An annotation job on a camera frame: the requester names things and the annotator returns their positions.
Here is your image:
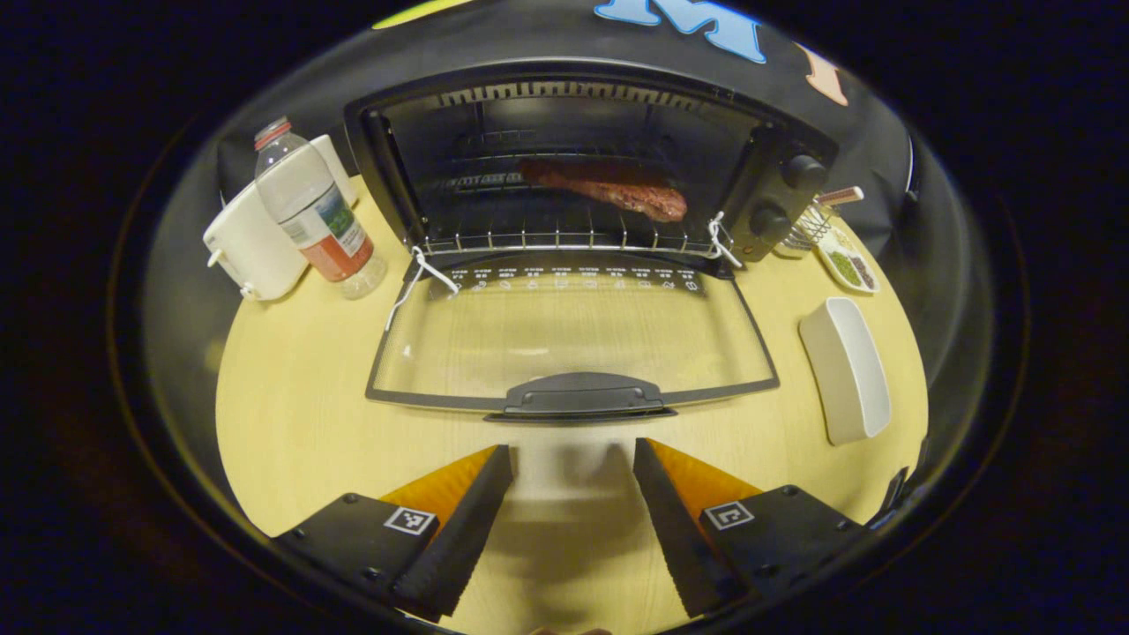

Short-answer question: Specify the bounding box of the metal wire oven rack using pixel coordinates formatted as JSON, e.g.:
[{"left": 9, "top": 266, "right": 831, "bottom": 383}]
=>
[{"left": 413, "top": 198, "right": 735, "bottom": 263}]

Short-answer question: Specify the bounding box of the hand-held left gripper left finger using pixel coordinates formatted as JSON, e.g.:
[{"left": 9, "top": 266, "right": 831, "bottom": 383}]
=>
[{"left": 272, "top": 444, "right": 515, "bottom": 619}]

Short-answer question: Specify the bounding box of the white divided plate with beans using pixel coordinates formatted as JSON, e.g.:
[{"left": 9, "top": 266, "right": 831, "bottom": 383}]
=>
[{"left": 815, "top": 225, "right": 882, "bottom": 295}]

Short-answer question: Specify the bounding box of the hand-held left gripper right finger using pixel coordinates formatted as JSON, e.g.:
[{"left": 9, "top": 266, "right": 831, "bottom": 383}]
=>
[{"left": 632, "top": 437, "right": 877, "bottom": 619}]

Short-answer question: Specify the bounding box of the black electric oven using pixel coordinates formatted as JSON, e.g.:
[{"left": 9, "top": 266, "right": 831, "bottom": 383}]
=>
[{"left": 343, "top": 57, "right": 840, "bottom": 425}]

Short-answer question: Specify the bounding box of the white toaster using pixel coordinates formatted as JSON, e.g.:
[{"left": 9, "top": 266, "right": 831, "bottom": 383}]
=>
[{"left": 202, "top": 134, "right": 359, "bottom": 303}]

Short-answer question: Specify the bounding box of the clear plastic water bottle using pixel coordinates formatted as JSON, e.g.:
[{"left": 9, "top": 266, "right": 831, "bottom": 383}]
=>
[{"left": 253, "top": 115, "right": 388, "bottom": 302}]

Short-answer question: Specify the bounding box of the small metal wire basket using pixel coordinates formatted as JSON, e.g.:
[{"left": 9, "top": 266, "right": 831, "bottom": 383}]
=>
[{"left": 780, "top": 184, "right": 866, "bottom": 254}]

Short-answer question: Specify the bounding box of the white rectangular dish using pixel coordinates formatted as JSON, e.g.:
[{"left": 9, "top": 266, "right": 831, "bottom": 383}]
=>
[{"left": 797, "top": 296, "right": 893, "bottom": 447}]

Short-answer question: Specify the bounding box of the reddish brown meat piece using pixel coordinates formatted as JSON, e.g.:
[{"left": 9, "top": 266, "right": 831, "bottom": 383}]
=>
[{"left": 515, "top": 158, "right": 690, "bottom": 224}]

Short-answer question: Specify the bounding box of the white cord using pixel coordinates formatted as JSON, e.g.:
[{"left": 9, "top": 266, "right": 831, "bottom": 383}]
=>
[
  {"left": 705, "top": 211, "right": 744, "bottom": 270},
  {"left": 385, "top": 246, "right": 461, "bottom": 332}
]

